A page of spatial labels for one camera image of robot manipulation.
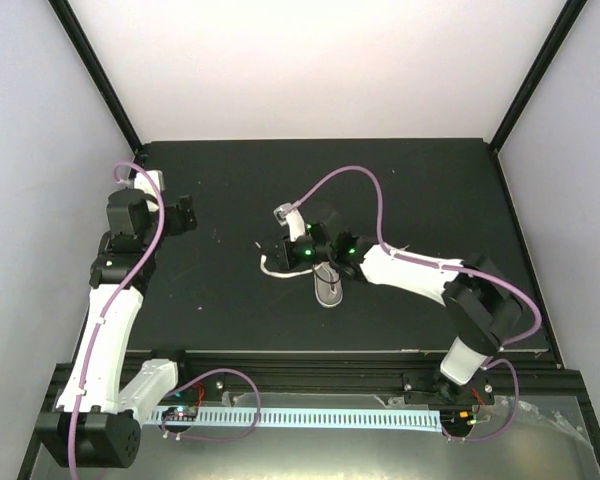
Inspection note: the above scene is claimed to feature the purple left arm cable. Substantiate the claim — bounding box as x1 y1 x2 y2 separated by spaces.
67 160 261 469

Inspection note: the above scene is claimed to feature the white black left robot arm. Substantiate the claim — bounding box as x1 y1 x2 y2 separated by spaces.
35 165 197 478

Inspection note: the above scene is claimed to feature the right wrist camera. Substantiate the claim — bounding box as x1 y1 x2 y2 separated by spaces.
273 203 306 242

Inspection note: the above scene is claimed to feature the grey canvas sneaker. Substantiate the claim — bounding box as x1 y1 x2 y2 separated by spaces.
313 262 343 308

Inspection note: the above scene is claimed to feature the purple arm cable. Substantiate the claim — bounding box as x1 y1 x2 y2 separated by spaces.
67 160 261 469
293 165 544 444

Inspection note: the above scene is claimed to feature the controller circuit board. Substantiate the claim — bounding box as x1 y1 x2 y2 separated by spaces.
162 406 198 422
449 410 492 427

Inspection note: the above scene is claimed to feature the light blue slotted cable duct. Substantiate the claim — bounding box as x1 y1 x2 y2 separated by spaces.
146 406 442 433

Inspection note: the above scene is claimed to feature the left controller circuit board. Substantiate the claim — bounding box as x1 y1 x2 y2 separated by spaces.
162 406 198 422

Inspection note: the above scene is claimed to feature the black left frame post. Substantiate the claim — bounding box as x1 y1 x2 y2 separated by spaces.
48 0 143 154

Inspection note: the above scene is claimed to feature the right controller circuit board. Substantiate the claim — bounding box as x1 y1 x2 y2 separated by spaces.
449 410 492 427

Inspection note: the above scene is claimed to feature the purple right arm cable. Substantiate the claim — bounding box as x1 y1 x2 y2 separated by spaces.
293 165 544 444

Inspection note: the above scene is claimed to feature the black right frame post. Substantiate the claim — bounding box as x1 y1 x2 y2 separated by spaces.
489 0 588 154

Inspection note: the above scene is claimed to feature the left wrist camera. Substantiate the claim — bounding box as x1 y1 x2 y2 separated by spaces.
132 170 165 195

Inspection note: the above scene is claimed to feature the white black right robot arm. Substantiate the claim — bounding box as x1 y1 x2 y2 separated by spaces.
259 223 523 403

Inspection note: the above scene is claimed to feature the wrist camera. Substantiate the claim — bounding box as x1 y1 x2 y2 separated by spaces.
273 203 306 242
132 170 165 195

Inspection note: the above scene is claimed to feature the black frame post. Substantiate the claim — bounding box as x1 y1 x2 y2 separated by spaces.
489 0 588 154
48 0 143 154

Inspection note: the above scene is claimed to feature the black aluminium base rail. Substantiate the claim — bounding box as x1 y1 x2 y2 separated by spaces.
54 349 586 406

